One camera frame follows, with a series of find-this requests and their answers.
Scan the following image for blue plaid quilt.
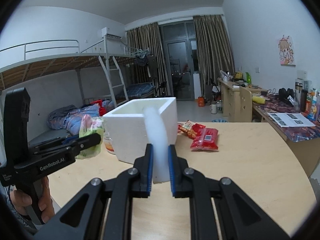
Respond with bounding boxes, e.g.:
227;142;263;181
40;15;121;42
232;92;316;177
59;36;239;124
47;100;114;135

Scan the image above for person's left hand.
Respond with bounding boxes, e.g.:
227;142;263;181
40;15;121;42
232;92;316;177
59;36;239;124
10;175;56;224

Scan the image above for brown curtain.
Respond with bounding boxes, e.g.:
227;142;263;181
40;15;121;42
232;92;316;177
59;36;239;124
126;23;168;87
193;15;235;96

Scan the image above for cartoon girl wall picture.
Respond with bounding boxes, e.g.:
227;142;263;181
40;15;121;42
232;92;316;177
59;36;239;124
278;35;296;66

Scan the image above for brown curtain left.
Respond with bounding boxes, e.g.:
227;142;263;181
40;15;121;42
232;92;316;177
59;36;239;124
126;23;168;87

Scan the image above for white printed paper sheet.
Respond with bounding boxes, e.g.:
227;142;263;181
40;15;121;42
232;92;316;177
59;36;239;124
267;113;315;128

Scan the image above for grey jacket forearm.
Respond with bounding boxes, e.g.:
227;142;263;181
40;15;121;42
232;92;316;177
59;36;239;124
1;196;33;240

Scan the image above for metal bunk bed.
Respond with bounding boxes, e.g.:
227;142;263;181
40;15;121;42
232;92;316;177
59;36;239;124
1;37;148;144

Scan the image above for yellow corn toy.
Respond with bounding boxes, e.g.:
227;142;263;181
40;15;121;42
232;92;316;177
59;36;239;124
252;96;266;105

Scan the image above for brown curtain right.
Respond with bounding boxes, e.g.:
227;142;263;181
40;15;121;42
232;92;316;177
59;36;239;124
193;15;235;96

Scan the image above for white air conditioner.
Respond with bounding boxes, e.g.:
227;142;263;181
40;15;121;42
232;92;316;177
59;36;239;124
101;27;122;40

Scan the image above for white styrofoam box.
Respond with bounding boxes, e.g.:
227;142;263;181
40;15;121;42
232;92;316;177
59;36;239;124
103;97;178;164

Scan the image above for wooden desk with cloth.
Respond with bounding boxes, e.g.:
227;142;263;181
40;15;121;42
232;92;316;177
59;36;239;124
252;95;319;177

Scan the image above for orange bag on floor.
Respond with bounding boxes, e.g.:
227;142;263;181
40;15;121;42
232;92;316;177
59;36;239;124
197;96;206;107

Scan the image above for small wooden desk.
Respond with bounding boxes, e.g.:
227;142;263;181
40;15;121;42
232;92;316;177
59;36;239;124
219;80;266;122

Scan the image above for red orange snack bag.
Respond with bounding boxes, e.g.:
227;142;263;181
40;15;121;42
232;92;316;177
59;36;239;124
178;120;205;139

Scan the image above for black headphones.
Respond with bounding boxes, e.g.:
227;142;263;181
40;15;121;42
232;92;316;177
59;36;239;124
278;88;295;106

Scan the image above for glass balcony door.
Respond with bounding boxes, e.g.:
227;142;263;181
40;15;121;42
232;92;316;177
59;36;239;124
159;20;201;101

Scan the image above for green yellow plastic bag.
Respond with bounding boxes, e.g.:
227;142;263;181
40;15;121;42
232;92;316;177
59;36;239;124
76;114;104;159

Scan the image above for white foam sheet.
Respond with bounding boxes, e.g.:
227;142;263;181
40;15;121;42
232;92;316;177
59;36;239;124
143;107;170;184

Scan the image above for black folding chair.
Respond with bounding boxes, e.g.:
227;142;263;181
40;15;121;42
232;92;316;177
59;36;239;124
155;81;167;98

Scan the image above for white thermos jug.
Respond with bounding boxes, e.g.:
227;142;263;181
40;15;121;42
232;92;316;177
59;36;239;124
210;101;217;114

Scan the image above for wooden smiley chair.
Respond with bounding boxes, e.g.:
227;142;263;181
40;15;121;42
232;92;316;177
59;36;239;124
240;87;252;122

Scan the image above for dark glass jar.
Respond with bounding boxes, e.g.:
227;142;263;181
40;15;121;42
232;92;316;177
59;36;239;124
295;79;303;111

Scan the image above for plastic jar orange label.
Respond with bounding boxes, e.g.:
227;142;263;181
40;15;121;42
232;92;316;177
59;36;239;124
103;130;115;154

